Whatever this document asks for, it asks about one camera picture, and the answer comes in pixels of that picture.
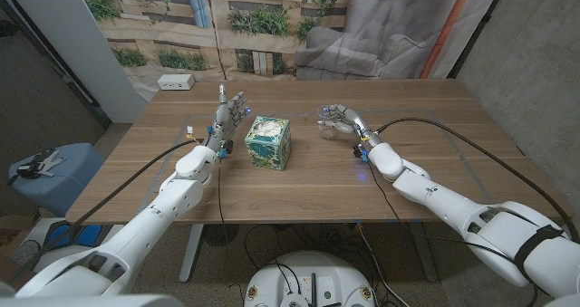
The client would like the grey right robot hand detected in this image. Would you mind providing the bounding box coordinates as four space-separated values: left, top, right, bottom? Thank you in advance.
316 102 384 149

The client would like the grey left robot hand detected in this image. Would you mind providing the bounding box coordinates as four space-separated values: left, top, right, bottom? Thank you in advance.
202 82 252 159

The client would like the clear glass beaker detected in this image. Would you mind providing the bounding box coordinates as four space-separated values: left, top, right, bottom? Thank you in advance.
316 105 341 140

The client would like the teal floral tissue box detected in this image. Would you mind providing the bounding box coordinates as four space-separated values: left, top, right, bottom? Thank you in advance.
244 115 292 172

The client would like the brown cardboard box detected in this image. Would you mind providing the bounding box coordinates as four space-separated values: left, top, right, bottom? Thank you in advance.
0 209 42 281

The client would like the grey tape outline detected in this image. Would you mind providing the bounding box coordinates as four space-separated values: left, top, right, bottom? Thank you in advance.
138 109 504 220

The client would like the white power strip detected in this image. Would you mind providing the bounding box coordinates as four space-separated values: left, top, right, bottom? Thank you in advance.
157 73 196 91

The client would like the printed fabric backdrop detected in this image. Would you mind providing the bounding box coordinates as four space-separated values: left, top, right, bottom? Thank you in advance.
74 0 507 102

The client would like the round black floor base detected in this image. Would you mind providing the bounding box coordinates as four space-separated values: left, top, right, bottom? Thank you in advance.
202 224 240 248

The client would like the white table leg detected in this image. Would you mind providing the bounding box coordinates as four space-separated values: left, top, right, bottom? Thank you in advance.
179 224 205 284

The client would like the white robot torso base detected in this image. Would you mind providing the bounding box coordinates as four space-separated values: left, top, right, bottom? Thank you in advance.
243 251 376 307

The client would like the grey table leg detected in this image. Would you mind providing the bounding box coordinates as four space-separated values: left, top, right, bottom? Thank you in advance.
410 220 440 283

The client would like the white pillar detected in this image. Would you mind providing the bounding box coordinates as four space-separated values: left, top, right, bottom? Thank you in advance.
2 0 150 125

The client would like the blue padded stool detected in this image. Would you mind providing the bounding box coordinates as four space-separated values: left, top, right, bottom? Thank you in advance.
7 142 106 217

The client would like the white and blue floor device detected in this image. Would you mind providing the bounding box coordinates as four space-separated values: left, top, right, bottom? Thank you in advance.
20 218 123 265

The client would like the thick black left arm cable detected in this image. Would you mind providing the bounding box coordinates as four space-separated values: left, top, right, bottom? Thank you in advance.
4 138 205 285

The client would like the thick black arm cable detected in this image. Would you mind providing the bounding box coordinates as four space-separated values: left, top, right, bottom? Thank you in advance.
4 138 205 285
375 117 580 245

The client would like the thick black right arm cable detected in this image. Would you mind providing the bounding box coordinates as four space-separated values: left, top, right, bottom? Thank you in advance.
375 117 580 245

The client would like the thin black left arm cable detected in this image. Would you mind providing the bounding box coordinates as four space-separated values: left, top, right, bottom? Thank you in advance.
216 155 227 254

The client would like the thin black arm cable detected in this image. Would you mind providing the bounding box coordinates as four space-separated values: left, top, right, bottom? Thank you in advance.
216 155 227 254
364 159 540 307

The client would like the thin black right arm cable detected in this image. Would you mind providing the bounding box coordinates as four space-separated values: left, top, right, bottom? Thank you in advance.
364 159 540 307

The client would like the black floor cable tangle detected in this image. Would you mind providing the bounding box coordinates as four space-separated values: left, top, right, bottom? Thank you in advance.
243 224 363 272

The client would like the white floor cable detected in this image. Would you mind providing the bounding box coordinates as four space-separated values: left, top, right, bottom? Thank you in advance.
356 223 400 307

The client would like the black backdrop frame pole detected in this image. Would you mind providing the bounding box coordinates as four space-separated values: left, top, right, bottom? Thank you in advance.
447 0 511 80

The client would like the black and grey strapped device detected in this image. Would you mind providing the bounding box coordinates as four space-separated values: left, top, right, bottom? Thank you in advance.
6 148 67 181

